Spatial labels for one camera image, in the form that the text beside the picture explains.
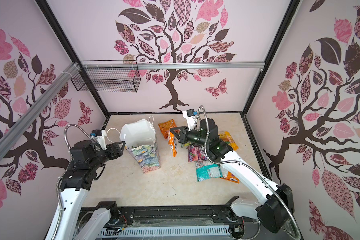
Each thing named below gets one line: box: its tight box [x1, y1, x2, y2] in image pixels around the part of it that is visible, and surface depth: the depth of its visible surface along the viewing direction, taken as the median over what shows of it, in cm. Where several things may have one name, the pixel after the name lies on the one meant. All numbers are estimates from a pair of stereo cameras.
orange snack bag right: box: [219, 165, 240, 184], surface depth 87 cm
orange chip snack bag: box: [158, 119, 177, 139], surface depth 112 cm
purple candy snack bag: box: [186, 144, 209, 163], surface depth 96 cm
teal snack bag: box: [194, 159, 223, 182], surface depth 87 cm
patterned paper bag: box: [120, 115, 161, 174], surface depth 83 cm
